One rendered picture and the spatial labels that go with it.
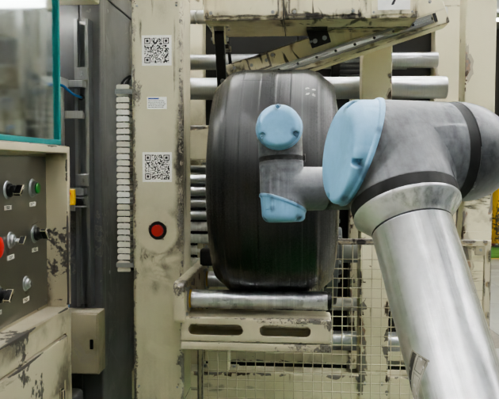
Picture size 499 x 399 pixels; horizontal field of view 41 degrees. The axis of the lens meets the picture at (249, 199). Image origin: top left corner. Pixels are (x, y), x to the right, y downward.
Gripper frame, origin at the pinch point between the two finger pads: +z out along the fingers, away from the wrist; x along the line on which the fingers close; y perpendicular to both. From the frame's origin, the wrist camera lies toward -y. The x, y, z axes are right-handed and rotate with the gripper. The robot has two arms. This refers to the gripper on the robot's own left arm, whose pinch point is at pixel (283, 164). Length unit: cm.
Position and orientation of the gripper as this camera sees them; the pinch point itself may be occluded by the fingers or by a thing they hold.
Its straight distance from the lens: 142.4
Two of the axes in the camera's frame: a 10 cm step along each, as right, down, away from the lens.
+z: 0.8, 0.7, 9.9
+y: 0.1, -10.0, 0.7
